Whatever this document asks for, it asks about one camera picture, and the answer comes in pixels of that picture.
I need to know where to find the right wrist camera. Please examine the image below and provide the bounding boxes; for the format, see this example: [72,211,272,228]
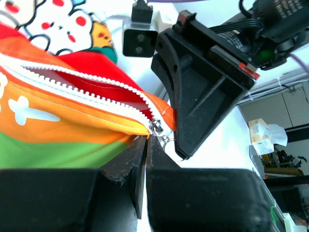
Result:
[122,0,158,58]

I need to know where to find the metal zipper pull ring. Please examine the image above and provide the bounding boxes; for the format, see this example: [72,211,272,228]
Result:
[149,119,176,150]

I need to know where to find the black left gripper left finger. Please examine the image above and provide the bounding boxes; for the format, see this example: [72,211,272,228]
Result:
[0,136,147,232]

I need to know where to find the tissue box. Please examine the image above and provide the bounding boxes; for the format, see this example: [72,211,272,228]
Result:
[248,118,288,155]

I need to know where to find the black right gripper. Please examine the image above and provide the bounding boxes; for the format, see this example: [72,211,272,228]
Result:
[152,0,309,160]

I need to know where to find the rainbow hooded zip jacket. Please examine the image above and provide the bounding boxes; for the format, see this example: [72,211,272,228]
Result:
[0,0,176,169]

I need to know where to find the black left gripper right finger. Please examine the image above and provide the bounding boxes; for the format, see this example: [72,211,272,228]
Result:
[146,136,272,232]

